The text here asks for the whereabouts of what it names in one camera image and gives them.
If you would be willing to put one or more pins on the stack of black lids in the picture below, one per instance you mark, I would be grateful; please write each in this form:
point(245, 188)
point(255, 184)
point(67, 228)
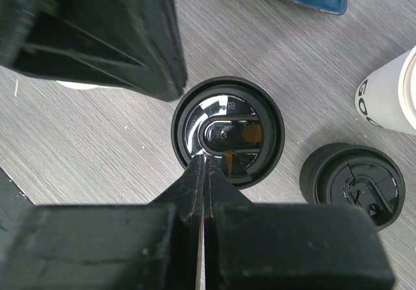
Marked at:
point(342, 173)

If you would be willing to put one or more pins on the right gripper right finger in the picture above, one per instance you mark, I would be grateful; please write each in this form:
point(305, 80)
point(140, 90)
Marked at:
point(287, 246)

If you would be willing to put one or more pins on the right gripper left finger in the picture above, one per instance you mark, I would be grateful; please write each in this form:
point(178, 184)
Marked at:
point(152, 246)

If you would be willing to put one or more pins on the stack of white paper cups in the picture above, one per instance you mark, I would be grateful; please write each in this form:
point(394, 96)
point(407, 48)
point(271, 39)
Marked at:
point(386, 97)

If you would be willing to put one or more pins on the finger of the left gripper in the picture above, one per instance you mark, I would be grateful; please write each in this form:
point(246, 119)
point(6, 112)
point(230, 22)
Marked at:
point(132, 44)

